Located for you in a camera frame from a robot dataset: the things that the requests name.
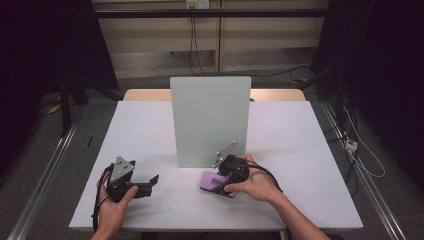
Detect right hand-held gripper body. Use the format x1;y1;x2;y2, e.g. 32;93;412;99
212;140;250;184

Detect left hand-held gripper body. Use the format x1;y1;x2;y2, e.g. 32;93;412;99
106;156;136;203

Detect purple board eraser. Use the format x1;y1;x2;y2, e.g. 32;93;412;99
199;170;238;199

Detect pale green whiteboard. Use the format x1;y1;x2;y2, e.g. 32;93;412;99
169;76;252;169

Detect person's right hand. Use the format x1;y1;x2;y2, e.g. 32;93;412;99
223;153;283;204

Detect person's left hand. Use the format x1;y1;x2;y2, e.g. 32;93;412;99
98;172;139;231

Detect white table cover sheet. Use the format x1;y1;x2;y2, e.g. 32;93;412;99
68;100;364;232

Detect wooden table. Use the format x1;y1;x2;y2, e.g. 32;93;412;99
123;88;307;102

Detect black metal stand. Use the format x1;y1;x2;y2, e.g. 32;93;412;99
59;77;123;138

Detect white power strip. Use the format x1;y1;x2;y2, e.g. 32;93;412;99
344;139;359;154

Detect dark curtain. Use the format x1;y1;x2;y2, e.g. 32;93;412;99
0;0;119;174
311;0;424;191

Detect black horizontal bar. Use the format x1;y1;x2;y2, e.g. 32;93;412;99
94;8;329;19

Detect right hand-held gripper cable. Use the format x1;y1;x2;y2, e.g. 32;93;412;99
238;159;284;194

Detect hand-held gripper cable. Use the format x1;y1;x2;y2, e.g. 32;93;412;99
91;163;113;234
238;159;284;194

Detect left hand-held gripper cable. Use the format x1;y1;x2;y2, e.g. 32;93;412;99
91;163;113;234

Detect metal floor rail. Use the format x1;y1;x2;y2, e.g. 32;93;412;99
7;123;81;240
319;101;406;240

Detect wooden vertical post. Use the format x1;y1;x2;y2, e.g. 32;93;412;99
214;0;224;73

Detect black hanging cable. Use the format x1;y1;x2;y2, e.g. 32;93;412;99
188;8;207;78

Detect white cable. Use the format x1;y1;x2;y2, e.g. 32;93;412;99
343;105;386;179

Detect white wall socket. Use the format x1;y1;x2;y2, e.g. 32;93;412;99
185;0;210;10

